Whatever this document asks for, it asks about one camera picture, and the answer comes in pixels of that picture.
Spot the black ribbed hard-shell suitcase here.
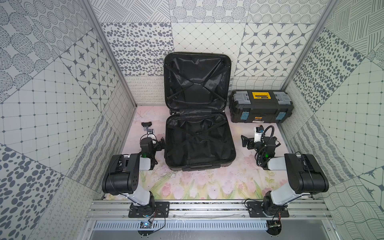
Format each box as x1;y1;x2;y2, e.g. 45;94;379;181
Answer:
164;52;236;172

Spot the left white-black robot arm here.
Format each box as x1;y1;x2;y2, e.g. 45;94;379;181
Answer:
101;137;165;217

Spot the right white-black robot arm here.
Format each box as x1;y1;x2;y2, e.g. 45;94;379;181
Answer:
241;135;329;218

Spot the small black metal clip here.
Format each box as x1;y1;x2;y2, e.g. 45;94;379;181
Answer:
141;122;153;133

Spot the pink floral table mat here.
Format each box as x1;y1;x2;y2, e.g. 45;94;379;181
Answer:
123;106;288;200

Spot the black toolbox with yellow label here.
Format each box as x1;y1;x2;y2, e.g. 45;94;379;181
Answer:
230;90;294;124

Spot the left green circuit board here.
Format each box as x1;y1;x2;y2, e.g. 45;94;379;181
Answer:
138;221;154;237

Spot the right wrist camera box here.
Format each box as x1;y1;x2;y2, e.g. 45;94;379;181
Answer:
254;125;264;143

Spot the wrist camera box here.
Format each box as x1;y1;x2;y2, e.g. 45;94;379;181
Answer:
147;129;156;139
254;125;264;143

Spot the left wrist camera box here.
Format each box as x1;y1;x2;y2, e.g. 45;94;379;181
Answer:
147;129;156;139

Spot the aluminium mounting rail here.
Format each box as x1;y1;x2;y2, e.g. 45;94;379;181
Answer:
85;200;332;221

